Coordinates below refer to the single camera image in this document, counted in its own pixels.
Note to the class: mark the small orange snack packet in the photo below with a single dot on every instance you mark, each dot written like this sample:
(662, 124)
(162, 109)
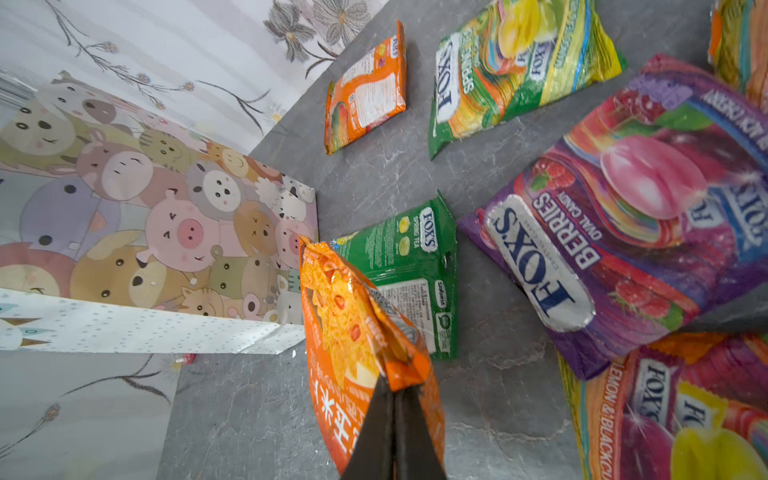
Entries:
(369, 93)

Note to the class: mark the white cartoon paper bag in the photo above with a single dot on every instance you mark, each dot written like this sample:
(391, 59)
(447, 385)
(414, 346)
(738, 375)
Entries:
(124, 232)

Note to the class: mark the red orange Fox's candy bag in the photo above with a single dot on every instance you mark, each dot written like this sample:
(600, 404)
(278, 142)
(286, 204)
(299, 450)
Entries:
(738, 47)

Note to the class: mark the green Fox's tea packet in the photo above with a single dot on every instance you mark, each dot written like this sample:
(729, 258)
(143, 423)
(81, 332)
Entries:
(411, 258)

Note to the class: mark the pink yellow Fox's candy bag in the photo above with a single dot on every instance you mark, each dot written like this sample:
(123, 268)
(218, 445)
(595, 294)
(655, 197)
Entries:
(689, 406)

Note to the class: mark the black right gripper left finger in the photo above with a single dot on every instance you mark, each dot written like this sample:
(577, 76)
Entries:
(372, 457)

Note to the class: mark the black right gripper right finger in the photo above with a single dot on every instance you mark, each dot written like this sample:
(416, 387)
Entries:
(415, 455)

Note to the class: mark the orange corn snack bag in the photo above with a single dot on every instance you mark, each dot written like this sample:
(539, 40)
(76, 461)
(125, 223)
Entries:
(353, 336)

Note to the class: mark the green yellow Fox's candy bag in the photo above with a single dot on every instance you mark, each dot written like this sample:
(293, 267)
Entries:
(515, 57)

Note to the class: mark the purple Fox's berries bag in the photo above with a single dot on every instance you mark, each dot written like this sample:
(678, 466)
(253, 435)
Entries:
(650, 212)

